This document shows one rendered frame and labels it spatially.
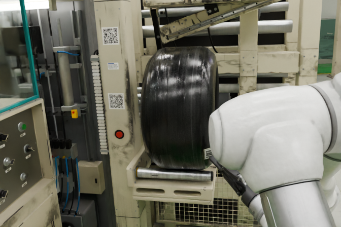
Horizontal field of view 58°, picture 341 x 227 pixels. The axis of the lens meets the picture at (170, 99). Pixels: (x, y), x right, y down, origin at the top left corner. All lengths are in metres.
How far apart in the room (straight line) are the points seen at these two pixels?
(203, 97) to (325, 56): 10.28
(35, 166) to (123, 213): 0.49
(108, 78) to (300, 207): 1.06
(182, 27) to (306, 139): 1.26
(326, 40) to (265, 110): 10.78
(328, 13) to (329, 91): 10.77
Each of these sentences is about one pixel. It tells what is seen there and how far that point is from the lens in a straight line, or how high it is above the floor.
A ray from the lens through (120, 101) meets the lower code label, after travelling 1.42.
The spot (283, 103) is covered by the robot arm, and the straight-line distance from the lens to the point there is 0.55.
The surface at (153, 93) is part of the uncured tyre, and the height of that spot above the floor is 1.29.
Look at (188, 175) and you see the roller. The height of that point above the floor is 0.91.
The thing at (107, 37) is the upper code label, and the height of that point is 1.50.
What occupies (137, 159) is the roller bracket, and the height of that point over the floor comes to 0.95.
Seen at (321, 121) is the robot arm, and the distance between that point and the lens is 0.57.
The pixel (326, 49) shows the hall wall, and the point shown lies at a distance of 11.34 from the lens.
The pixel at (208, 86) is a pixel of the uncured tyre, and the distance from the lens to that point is 1.19.
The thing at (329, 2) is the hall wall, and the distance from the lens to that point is 11.36.
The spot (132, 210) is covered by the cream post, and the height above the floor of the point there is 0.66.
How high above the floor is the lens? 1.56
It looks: 14 degrees down
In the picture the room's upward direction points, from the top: 3 degrees counter-clockwise
